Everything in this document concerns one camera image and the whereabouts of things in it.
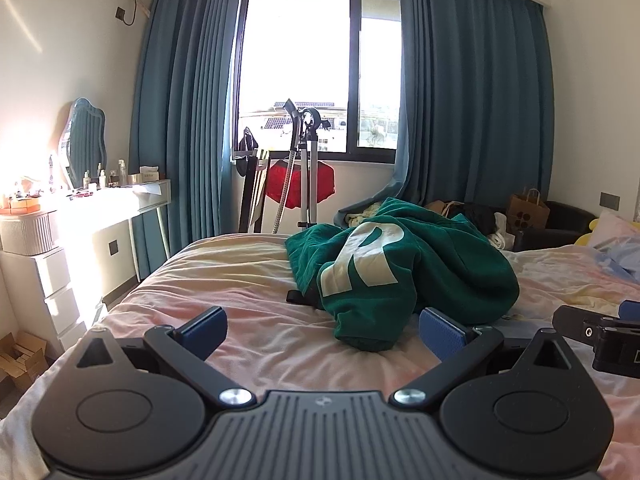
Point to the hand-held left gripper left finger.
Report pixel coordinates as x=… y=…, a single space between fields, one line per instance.
x=205 y=332

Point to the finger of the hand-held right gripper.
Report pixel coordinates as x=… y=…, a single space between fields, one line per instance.
x=575 y=322

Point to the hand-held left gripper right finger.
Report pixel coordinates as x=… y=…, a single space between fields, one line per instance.
x=442 y=335

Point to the green hoodie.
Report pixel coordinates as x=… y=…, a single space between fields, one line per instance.
x=400 y=260

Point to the bed with pastel sheet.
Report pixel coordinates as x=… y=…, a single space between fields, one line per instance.
x=240 y=280

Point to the yellow plush toy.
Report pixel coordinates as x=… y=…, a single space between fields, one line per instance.
x=585 y=232

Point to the pastel pillow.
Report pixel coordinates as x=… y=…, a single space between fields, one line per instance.
x=615 y=240

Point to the black sofa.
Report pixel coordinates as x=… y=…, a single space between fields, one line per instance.
x=565 y=220

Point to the white cloth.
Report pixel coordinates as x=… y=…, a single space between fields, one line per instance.
x=502 y=232

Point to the brown paper bag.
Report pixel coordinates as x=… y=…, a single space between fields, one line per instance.
x=527 y=212

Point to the tan bag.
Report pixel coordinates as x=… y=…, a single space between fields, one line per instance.
x=440 y=207

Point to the cream knit garment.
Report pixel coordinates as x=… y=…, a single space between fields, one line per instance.
x=362 y=215

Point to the dark wooden chair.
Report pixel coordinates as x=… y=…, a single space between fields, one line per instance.
x=252 y=195

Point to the white dressing table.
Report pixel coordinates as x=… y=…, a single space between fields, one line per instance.
x=100 y=210

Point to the white drawer cabinet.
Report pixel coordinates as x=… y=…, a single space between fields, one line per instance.
x=45 y=290

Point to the tissue box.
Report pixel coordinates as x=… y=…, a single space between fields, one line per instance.
x=145 y=176

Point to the red cloth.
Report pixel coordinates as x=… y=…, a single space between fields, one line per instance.
x=300 y=180

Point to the clear cosmetic bottle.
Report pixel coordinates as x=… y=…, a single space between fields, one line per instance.
x=101 y=177
x=122 y=172

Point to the black hanging cloth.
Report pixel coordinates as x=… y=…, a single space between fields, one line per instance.
x=246 y=152

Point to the cardboard boxes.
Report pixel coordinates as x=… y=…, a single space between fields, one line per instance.
x=20 y=360

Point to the small cosmetic bottle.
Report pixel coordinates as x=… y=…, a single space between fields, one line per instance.
x=86 y=180

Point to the garment steamer stand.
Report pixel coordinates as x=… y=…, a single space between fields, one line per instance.
x=307 y=160

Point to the wavy framed mirror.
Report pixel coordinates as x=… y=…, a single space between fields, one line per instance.
x=85 y=145

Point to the blue curtain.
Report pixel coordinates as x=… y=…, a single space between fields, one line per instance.
x=185 y=110
x=475 y=100

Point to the orange box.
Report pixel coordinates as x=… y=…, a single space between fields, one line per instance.
x=20 y=205

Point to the dark framed window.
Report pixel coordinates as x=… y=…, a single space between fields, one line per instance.
x=300 y=60

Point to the dark wall outlet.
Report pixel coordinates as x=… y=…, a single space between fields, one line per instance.
x=121 y=14
x=113 y=247

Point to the grey wall switch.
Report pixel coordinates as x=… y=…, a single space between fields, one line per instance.
x=611 y=200

